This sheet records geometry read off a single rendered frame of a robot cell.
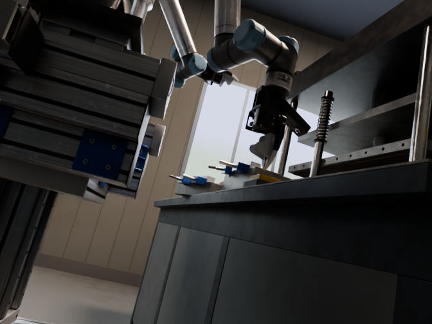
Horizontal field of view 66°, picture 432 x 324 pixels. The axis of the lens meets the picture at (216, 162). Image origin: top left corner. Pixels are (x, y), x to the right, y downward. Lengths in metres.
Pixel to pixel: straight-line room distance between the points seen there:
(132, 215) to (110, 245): 0.37
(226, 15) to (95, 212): 2.96
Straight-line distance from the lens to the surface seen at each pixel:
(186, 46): 1.47
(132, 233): 3.66
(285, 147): 2.57
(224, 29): 1.00
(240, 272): 0.89
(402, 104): 1.92
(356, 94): 2.52
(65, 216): 3.74
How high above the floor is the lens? 0.66
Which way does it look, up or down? 12 degrees up
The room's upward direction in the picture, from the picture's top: 14 degrees clockwise
